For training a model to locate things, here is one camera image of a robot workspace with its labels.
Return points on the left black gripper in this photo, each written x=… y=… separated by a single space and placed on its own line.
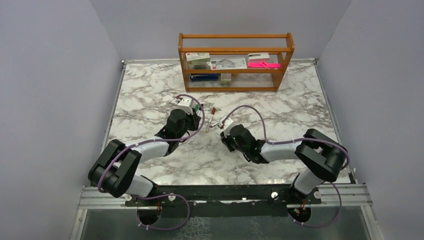
x=195 y=119

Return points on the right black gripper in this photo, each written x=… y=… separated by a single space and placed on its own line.
x=225 y=139

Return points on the white marker orange tip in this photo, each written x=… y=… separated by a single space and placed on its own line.
x=209 y=123

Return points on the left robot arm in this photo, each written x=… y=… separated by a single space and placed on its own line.
x=114 y=172

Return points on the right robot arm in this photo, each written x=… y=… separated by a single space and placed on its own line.
x=323 y=157

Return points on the blue stapler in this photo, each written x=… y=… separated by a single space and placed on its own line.
x=204 y=77

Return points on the green box lower shelf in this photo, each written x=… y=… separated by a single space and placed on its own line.
x=225 y=78

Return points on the green box shelf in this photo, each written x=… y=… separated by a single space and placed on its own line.
x=225 y=78
x=197 y=58

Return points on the green box upper shelf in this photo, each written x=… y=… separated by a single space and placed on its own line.
x=197 y=58

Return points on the ruler set package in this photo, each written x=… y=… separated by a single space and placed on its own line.
x=227 y=64

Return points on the pink stapler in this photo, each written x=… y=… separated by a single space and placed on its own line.
x=264 y=65

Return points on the white box upper shelf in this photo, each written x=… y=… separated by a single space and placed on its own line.
x=258 y=57

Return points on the wooden shelf rack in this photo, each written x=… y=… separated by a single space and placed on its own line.
x=280 y=47

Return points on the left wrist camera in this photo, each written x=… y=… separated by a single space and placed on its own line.
x=185 y=104

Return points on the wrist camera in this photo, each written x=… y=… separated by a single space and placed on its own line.
x=185 y=104
x=225 y=123

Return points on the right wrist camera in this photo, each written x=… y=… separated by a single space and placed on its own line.
x=225 y=123

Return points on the black mounting rail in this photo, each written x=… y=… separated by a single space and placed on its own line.
x=215 y=201

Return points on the aluminium frame rail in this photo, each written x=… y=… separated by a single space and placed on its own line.
x=92 y=199

